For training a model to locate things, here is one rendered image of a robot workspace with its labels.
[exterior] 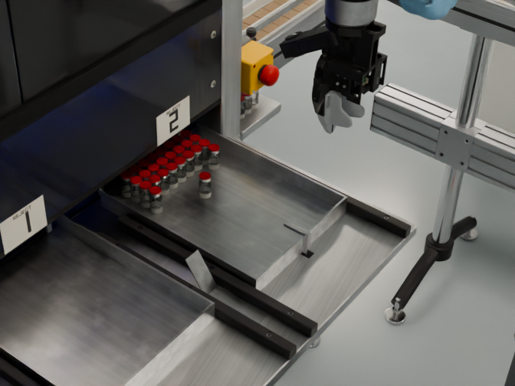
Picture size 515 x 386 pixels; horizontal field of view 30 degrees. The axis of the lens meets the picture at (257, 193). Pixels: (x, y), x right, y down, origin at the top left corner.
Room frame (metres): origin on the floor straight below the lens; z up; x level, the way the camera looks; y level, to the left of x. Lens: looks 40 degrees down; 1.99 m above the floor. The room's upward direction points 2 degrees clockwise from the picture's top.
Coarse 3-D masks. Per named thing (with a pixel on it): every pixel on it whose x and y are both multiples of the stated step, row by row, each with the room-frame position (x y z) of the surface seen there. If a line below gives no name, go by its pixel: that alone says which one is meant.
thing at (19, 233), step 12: (36, 204) 1.08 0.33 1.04; (12, 216) 1.04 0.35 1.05; (24, 216) 1.06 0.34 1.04; (36, 216) 1.07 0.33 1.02; (0, 228) 1.02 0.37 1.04; (12, 228) 1.04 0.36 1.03; (24, 228) 1.05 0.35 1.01; (36, 228) 1.07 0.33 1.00; (12, 240) 1.03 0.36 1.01; (24, 240) 1.05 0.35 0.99
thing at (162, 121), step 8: (176, 104) 1.34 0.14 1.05; (184, 104) 1.35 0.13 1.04; (168, 112) 1.32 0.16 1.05; (184, 112) 1.35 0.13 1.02; (160, 120) 1.30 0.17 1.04; (168, 120) 1.32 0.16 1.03; (184, 120) 1.35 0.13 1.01; (160, 128) 1.30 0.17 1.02; (168, 128) 1.32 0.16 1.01; (160, 136) 1.30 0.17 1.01; (168, 136) 1.32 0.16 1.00; (160, 144) 1.30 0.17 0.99
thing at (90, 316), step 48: (48, 240) 1.17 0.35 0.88; (96, 240) 1.15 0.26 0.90; (0, 288) 1.05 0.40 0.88; (48, 288) 1.06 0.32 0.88; (96, 288) 1.06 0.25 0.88; (144, 288) 1.07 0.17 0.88; (0, 336) 0.95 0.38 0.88; (48, 336) 0.96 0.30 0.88; (96, 336) 0.96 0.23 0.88; (144, 336) 0.97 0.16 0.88; (192, 336) 0.97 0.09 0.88; (48, 384) 0.85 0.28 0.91; (96, 384) 0.87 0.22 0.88
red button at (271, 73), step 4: (268, 64) 1.53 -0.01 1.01; (264, 68) 1.52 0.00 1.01; (268, 68) 1.52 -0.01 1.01; (272, 68) 1.52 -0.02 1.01; (276, 68) 1.52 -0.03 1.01; (264, 72) 1.51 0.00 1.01; (268, 72) 1.51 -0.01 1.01; (272, 72) 1.51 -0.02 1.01; (276, 72) 1.52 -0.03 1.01; (264, 76) 1.51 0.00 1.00; (268, 76) 1.51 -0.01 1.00; (272, 76) 1.51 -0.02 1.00; (276, 76) 1.52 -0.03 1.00; (264, 80) 1.51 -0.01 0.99; (268, 80) 1.50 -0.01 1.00; (272, 80) 1.51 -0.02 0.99; (276, 80) 1.52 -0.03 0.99; (264, 84) 1.51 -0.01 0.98; (268, 84) 1.51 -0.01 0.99; (272, 84) 1.51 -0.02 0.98
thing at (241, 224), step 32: (224, 160) 1.40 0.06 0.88; (256, 160) 1.39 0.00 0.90; (192, 192) 1.31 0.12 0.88; (224, 192) 1.31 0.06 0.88; (256, 192) 1.31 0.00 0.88; (288, 192) 1.32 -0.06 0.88; (320, 192) 1.30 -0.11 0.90; (160, 224) 1.18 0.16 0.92; (192, 224) 1.22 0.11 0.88; (224, 224) 1.23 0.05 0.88; (256, 224) 1.23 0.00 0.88; (320, 224) 1.21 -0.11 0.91; (224, 256) 1.15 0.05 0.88; (256, 256) 1.15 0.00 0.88; (288, 256) 1.13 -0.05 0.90; (256, 288) 1.06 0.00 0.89
